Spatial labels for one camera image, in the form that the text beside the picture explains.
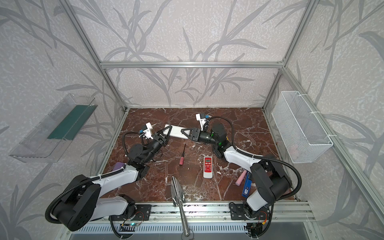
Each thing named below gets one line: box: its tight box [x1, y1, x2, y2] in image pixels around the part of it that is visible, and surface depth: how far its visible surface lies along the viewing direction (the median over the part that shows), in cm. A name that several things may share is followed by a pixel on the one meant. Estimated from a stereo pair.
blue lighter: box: [242, 171, 253, 198], surface depth 80 cm
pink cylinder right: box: [235, 170, 247, 187], surface depth 85 cm
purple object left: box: [112, 162, 125, 171], surface depth 92 cm
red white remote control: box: [203, 156, 213, 179], surface depth 89 cm
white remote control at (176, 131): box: [163, 124, 191, 139], surface depth 75 cm
